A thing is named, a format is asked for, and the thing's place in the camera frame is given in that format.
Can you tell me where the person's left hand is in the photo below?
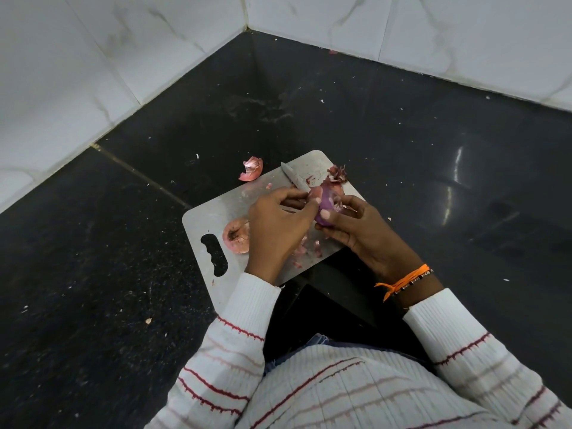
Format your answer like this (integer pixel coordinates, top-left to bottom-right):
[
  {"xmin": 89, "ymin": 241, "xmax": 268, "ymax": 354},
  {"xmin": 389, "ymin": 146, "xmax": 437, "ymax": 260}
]
[{"xmin": 244, "ymin": 186, "xmax": 322, "ymax": 287}]

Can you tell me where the person's right hand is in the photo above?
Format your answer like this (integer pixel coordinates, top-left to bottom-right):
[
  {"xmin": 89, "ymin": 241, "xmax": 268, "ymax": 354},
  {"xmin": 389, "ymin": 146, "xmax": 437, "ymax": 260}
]
[{"xmin": 314, "ymin": 194, "xmax": 430, "ymax": 287}]

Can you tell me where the red onion with dry roots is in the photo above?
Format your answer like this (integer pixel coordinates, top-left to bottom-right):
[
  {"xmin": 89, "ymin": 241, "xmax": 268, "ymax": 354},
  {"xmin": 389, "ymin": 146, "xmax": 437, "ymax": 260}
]
[{"xmin": 222, "ymin": 218, "xmax": 251, "ymax": 254}]

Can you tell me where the black-handled kitchen knife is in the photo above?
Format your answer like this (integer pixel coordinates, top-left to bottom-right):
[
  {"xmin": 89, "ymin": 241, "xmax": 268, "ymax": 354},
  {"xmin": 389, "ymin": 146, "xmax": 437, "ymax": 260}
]
[{"xmin": 280, "ymin": 161, "xmax": 312, "ymax": 194}]

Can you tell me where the onion peel piece off board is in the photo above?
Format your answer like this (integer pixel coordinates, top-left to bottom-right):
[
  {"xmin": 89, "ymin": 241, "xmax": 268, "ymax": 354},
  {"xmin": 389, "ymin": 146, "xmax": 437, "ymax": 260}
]
[{"xmin": 238, "ymin": 156, "xmax": 265, "ymax": 182}]

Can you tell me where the person's right forearm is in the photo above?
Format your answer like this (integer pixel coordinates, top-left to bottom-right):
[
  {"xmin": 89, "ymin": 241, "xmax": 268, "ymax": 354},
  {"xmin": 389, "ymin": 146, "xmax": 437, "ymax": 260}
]
[{"xmin": 393, "ymin": 265, "xmax": 572, "ymax": 429}]

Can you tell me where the person's left forearm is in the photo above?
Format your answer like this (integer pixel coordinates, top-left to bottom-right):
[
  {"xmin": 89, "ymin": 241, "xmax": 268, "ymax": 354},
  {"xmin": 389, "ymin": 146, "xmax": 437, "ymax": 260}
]
[{"xmin": 145, "ymin": 272, "xmax": 282, "ymax": 429}]

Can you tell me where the orange thread wristband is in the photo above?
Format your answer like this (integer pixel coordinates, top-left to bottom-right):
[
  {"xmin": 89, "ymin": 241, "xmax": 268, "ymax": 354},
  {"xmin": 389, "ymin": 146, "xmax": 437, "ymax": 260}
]
[{"xmin": 374, "ymin": 263, "xmax": 431, "ymax": 303}]

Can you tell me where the steel cutting board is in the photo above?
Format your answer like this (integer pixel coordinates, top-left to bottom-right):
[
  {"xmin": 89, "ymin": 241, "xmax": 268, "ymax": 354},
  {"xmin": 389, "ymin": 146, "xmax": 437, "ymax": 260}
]
[{"xmin": 182, "ymin": 150, "xmax": 366, "ymax": 315}]

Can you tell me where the white striped sweater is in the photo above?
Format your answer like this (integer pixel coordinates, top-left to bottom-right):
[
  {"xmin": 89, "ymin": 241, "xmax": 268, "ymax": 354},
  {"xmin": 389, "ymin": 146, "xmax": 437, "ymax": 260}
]
[{"xmin": 237, "ymin": 344, "xmax": 501, "ymax": 429}]

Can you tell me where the beaded bracelet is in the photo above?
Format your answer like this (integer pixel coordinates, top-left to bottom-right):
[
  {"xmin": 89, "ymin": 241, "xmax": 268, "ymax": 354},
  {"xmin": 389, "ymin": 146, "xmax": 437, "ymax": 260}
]
[{"xmin": 393, "ymin": 271, "xmax": 434, "ymax": 296}]

